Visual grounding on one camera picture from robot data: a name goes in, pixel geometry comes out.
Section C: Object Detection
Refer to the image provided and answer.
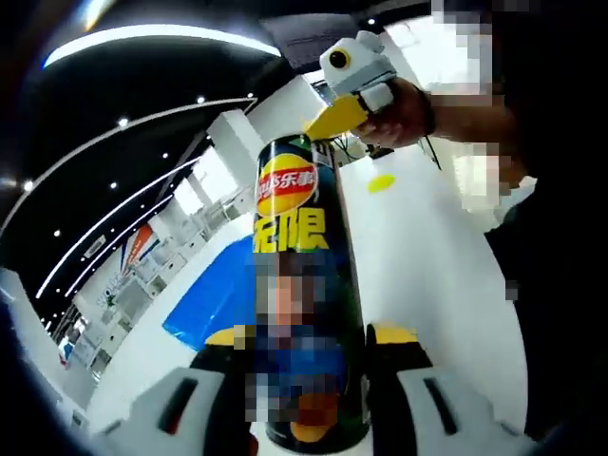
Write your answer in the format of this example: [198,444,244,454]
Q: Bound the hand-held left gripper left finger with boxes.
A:
[93,325,257,456]

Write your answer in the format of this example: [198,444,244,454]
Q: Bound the person's black clothing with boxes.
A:
[482,0,608,441]

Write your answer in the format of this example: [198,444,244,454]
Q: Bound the yellow container lid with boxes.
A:
[368,173,397,194]

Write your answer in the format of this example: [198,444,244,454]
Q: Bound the red blue wall poster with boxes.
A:
[120,222,162,268]

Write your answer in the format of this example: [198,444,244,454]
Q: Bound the white table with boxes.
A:
[87,146,528,441]

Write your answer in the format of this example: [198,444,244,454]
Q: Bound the person's right hand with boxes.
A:
[360,77,432,148]

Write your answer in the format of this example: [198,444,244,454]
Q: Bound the dark green chip container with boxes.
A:
[250,134,372,451]

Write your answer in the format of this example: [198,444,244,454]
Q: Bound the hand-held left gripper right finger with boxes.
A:
[364,321,524,456]

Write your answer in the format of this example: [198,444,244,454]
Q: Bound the black wrist strap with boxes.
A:
[416,88,444,171]

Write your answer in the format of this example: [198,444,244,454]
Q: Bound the blue plastic box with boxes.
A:
[161,237,260,353]

